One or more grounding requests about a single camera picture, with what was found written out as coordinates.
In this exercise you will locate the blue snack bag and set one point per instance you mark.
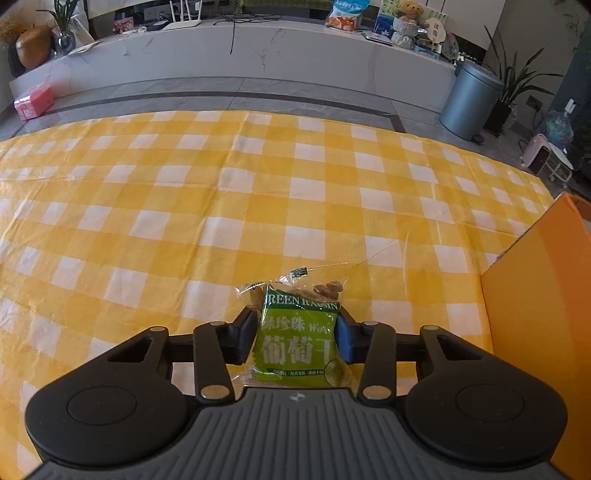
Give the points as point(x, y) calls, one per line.
point(346, 16)

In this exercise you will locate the white paper sheet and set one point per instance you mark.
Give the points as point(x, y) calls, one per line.
point(85, 47)

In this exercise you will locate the orange cardboard box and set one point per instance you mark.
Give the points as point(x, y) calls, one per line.
point(540, 286)

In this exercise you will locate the wall vine plant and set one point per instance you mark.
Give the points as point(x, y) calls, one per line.
point(577, 25)

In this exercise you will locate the dried flowers in dark vase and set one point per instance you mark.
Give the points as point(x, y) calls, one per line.
point(11, 27)

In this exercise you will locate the white router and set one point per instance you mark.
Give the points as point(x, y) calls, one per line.
point(182, 24)

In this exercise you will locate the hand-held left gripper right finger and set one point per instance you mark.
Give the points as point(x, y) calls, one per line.
point(346, 337)

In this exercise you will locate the grey round trash can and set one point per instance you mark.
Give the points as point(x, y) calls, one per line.
point(468, 101)

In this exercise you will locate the brown round vase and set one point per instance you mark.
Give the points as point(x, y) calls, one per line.
point(33, 48)

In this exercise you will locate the white marble media console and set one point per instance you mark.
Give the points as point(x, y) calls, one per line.
point(277, 50)

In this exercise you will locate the long-leaf potted plant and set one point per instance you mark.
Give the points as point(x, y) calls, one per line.
point(501, 117)

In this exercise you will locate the green plant in glass vase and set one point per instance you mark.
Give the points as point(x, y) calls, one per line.
point(64, 41)

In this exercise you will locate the pink storage box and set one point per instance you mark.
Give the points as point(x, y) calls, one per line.
point(34, 101)

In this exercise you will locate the blue water jug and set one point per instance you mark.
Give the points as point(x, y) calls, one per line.
point(558, 131)

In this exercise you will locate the round white sign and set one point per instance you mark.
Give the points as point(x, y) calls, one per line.
point(436, 30)

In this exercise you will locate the yellow checked tablecloth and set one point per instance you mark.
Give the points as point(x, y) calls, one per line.
point(184, 207)

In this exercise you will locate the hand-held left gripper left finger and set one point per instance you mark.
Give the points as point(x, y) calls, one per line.
point(244, 337)

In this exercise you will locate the white round stool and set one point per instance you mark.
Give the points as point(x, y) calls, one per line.
point(562, 161)

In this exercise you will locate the brown teddy bear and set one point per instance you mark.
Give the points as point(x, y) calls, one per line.
point(410, 11)

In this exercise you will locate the green raisin packet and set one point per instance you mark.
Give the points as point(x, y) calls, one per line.
point(295, 341)

